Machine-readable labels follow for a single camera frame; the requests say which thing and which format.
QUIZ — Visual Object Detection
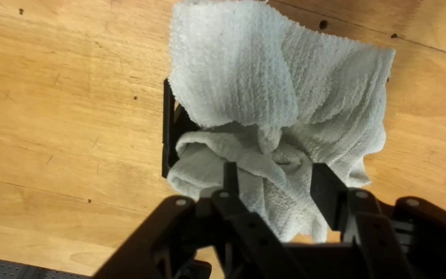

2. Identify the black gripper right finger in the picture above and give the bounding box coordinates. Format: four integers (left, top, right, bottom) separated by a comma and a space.
309, 162, 446, 279

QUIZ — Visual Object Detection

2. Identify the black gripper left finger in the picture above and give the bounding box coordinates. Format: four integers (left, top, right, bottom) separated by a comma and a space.
91, 162, 306, 279

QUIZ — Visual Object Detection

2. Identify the white towel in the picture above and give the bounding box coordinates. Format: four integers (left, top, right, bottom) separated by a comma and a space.
165, 0, 398, 246

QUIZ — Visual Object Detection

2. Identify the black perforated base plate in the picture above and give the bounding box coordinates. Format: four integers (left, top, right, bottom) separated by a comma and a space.
0, 255, 94, 279

